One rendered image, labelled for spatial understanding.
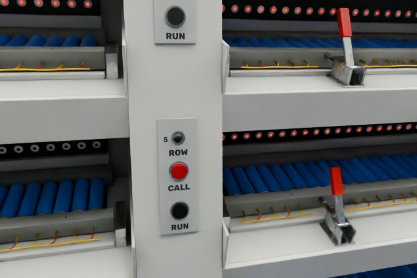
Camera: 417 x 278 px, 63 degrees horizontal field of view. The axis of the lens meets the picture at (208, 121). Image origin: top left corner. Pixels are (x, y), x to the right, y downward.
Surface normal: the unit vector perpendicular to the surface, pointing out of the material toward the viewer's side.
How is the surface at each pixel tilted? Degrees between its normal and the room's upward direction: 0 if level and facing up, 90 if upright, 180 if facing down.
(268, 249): 18
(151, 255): 90
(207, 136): 90
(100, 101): 108
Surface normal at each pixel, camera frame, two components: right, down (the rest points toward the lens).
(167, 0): 0.23, 0.15
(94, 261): 0.07, -0.89
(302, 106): 0.22, 0.45
